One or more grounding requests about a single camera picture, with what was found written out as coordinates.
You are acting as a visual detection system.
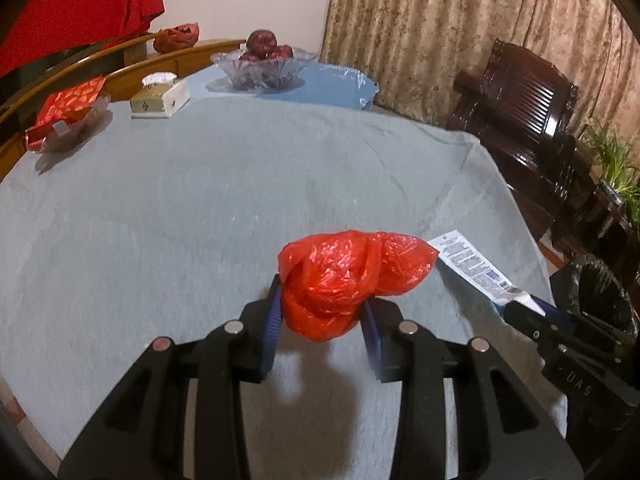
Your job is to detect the white toothpaste tube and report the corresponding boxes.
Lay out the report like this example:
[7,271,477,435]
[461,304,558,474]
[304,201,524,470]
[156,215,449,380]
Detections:
[428,231,546,316]

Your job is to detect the red plastic bag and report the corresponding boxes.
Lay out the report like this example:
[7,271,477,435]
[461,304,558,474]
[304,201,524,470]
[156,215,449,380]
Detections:
[278,230,438,342]

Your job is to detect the black trash bin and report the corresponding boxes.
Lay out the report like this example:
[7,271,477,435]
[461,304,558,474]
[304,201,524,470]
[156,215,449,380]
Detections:
[548,252,640,480]

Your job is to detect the green potted plant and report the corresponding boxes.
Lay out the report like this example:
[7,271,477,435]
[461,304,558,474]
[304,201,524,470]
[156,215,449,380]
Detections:
[582,117,639,231]

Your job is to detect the grey-blue table cloth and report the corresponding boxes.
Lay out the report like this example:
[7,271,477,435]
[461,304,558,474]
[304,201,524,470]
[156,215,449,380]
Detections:
[1,96,567,479]

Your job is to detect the dark wooden armchair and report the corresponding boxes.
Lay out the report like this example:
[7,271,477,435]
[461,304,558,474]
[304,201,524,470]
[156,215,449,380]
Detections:
[446,39,592,240]

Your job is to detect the small glass dish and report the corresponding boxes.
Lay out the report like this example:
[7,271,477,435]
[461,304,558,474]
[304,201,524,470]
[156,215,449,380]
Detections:
[37,96,111,153]

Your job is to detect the beige patterned curtain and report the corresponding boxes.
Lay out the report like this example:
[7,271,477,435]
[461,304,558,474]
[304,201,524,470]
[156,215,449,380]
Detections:
[321,0,639,146]

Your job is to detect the red snack packet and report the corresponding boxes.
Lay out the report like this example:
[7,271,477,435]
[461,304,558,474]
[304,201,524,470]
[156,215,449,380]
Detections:
[25,76,106,152]

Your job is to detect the tissue box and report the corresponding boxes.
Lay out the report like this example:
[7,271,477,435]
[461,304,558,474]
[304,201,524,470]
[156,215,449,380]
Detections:
[129,72,190,118]

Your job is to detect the wooden bench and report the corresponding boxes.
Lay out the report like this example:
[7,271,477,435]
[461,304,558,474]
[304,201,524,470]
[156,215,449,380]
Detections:
[0,31,248,181]

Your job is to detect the glass fruit bowl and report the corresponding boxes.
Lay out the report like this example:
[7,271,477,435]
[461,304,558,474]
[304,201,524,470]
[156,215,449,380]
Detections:
[205,48,318,93]

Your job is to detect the dark red apples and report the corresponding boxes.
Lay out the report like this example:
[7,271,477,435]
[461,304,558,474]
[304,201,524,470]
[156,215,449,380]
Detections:
[240,29,294,62]

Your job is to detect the red-brown bag on bench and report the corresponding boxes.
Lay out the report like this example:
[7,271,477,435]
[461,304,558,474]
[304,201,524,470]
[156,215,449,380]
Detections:
[153,23,200,54]

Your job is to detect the red cloth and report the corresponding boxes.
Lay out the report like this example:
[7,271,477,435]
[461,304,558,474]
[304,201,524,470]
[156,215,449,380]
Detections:
[1,0,165,75]

